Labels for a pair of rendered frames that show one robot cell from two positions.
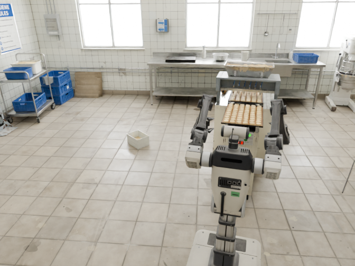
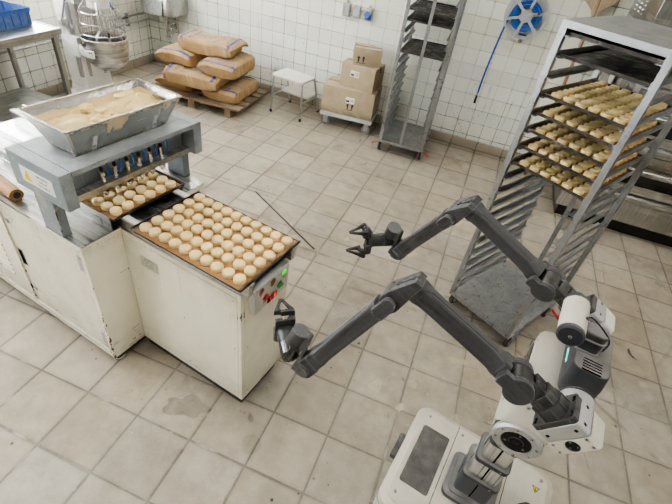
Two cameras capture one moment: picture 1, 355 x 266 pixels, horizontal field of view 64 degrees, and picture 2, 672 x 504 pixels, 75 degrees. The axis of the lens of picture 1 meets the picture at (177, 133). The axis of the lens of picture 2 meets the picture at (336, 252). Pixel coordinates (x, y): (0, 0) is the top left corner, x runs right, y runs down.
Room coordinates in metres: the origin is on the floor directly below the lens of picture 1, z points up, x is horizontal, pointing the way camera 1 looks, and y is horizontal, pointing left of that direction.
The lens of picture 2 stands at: (2.07, 0.65, 2.11)
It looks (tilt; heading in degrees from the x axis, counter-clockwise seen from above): 39 degrees down; 279
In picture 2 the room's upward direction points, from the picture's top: 10 degrees clockwise
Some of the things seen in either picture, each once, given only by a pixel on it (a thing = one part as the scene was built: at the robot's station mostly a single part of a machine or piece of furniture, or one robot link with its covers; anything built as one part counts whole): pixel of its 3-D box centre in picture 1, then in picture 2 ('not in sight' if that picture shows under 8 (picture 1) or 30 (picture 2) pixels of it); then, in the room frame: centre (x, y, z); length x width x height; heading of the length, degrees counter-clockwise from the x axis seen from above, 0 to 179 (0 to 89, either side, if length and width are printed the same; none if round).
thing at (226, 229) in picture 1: (225, 239); (489, 461); (1.49, -0.33, 0.49); 0.11 x 0.11 x 0.40; 74
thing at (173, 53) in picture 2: not in sight; (189, 51); (4.96, -4.16, 0.47); 0.72 x 0.42 x 0.17; 85
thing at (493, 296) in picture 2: not in sight; (557, 198); (1.24, -1.78, 0.93); 0.64 x 0.51 x 1.78; 54
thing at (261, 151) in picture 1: (244, 120); (81, 229); (3.83, -0.97, 0.42); 1.28 x 0.72 x 0.84; 165
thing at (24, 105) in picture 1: (30, 102); not in sight; (5.16, 2.77, 0.28); 0.56 x 0.38 x 0.20; 3
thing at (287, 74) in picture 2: not in sight; (295, 93); (3.67, -4.29, 0.23); 0.45 x 0.45 x 0.46; 76
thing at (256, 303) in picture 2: (240, 137); (269, 286); (2.54, -0.62, 0.77); 0.24 x 0.04 x 0.14; 75
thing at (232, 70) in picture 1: (249, 69); (109, 117); (3.38, -0.85, 1.25); 0.56 x 0.29 x 0.14; 75
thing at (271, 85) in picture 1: (246, 89); (119, 167); (3.38, -0.85, 1.01); 0.72 x 0.33 x 0.34; 75
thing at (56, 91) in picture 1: (57, 87); not in sight; (6.10, 2.61, 0.30); 0.60 x 0.40 x 0.20; 175
